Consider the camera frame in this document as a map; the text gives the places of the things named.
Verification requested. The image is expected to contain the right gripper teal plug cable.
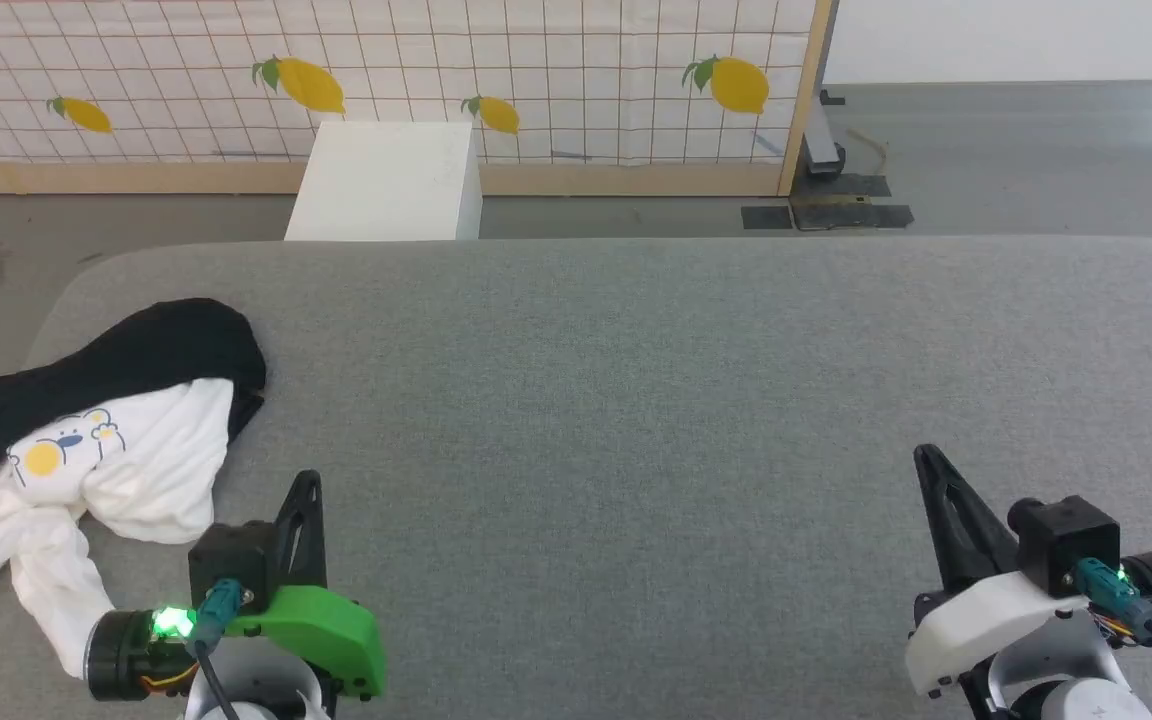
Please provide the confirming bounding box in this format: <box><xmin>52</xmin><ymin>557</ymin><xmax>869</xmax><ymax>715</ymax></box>
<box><xmin>1076</xmin><ymin>558</ymin><xmax>1152</xmax><ymax>706</ymax></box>

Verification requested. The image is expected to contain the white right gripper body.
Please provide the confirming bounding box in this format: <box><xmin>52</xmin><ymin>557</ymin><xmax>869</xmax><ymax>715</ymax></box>
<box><xmin>904</xmin><ymin>552</ymin><xmax>1152</xmax><ymax>696</ymax></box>

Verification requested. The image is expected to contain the black and white garment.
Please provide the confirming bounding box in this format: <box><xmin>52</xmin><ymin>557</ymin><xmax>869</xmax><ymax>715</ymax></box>
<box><xmin>0</xmin><ymin>297</ymin><xmax>269</xmax><ymax>681</ymax></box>

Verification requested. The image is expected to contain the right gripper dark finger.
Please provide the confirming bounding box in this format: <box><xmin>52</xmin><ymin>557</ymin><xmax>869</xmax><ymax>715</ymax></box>
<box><xmin>914</xmin><ymin>445</ymin><xmax>1022</xmax><ymax>593</ymax></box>

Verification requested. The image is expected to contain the lemon print partition screen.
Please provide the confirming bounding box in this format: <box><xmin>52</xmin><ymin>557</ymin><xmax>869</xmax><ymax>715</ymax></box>
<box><xmin>0</xmin><ymin>0</ymin><xmax>839</xmax><ymax>197</ymax></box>

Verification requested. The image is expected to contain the yellow cable on floor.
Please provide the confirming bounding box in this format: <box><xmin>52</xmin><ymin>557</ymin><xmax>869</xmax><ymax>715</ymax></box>
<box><xmin>848</xmin><ymin>127</ymin><xmax>889</xmax><ymax>177</ymax></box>

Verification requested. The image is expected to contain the black floor tape under foot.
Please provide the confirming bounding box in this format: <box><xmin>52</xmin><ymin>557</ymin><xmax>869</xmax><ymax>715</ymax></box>
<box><xmin>804</xmin><ymin>174</ymin><xmax>892</xmax><ymax>199</ymax></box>

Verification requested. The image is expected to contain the white box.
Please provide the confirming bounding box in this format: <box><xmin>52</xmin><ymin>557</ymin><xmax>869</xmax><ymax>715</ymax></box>
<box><xmin>284</xmin><ymin>120</ymin><xmax>484</xmax><ymax>242</ymax></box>

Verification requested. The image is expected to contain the grey metal partition foot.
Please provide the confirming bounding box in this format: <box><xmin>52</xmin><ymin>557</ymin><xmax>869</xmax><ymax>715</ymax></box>
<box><xmin>801</xmin><ymin>90</ymin><xmax>849</xmax><ymax>181</ymax></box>

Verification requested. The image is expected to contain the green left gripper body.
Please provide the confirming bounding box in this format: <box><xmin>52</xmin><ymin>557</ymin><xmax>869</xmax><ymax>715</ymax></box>
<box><xmin>86</xmin><ymin>585</ymin><xmax>387</xmax><ymax>701</ymax></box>

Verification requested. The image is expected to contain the grey fabric sofa seat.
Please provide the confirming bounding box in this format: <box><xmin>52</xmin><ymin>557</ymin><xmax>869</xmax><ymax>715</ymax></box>
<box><xmin>0</xmin><ymin>235</ymin><xmax>1152</xmax><ymax>720</ymax></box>

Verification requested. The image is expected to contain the gripper teal plug cable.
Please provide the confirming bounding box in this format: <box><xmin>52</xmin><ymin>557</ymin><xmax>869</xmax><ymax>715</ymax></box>
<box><xmin>194</xmin><ymin>578</ymin><xmax>243</xmax><ymax>720</ymax></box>
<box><xmin>1076</xmin><ymin>558</ymin><xmax>1152</xmax><ymax>706</ymax></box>

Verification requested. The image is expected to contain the long black floor tape patch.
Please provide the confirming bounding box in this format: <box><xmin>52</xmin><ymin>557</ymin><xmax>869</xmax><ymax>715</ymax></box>
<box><xmin>791</xmin><ymin>203</ymin><xmax>915</xmax><ymax>232</ymax></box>

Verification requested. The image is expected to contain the left gripper teal plug cable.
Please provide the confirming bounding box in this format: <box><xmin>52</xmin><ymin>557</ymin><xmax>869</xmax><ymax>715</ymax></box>
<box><xmin>194</xmin><ymin>578</ymin><xmax>243</xmax><ymax>720</ymax></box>

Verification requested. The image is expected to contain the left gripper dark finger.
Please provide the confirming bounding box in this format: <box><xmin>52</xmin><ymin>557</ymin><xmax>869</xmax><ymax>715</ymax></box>
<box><xmin>274</xmin><ymin>470</ymin><xmax>327</xmax><ymax>591</ymax></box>

